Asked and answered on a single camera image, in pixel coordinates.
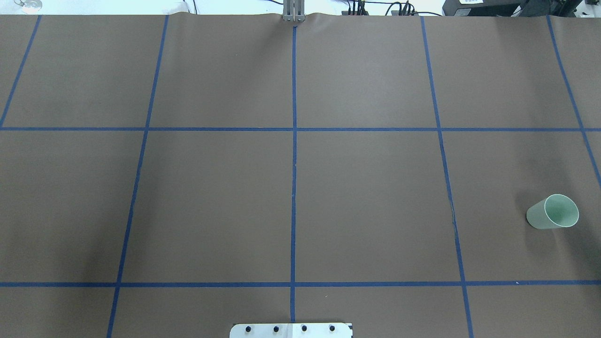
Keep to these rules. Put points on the white camera mast base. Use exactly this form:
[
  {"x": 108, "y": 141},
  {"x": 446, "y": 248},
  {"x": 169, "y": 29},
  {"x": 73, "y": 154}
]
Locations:
[{"x": 292, "y": 330}]

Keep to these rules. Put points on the black device box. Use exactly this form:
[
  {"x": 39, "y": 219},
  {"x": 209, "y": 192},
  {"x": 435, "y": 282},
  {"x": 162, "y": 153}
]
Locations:
[{"x": 523, "y": 8}]

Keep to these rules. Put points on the aluminium frame post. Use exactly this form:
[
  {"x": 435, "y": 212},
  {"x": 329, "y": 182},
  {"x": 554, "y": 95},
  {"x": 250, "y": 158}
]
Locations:
[{"x": 294, "y": 10}]

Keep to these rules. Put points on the green plastic cup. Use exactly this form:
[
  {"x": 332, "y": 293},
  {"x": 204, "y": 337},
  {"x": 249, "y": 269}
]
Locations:
[{"x": 556, "y": 211}]

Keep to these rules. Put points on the clear tape roll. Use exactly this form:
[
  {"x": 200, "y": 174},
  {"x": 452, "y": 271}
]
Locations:
[{"x": 29, "y": 6}]

